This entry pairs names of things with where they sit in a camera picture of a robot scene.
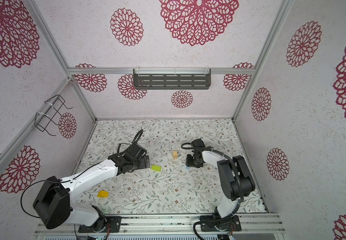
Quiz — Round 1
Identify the small letter wood cube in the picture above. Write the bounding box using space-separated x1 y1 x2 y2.
172 151 178 160

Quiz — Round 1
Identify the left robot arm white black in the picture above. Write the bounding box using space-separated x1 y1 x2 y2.
33 144 150 232

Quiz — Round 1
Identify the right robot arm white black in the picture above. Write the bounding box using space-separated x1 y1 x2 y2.
180 139 256 220

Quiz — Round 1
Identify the lime green wood block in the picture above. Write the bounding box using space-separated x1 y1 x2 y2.
151 165 162 172

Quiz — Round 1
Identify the yellow wood block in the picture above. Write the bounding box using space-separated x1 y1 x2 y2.
97 191 109 198

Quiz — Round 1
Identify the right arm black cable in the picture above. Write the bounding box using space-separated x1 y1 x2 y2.
180 142 245 240

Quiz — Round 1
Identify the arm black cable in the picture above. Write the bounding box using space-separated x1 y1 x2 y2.
20 129 144 219
180 142 245 240

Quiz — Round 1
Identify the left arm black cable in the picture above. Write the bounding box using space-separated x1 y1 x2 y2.
20 129 144 219

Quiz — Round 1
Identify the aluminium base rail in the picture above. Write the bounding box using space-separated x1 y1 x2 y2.
33 213 286 239

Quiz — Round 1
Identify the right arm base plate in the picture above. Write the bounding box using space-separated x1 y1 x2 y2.
200 215 242 232

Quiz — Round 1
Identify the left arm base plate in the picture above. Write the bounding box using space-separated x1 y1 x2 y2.
78 216 122 234

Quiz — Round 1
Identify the grey metal wall shelf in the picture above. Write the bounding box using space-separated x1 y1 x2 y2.
133 69 211 90

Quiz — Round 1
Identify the black wire wall rack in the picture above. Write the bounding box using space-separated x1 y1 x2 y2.
34 95 73 137

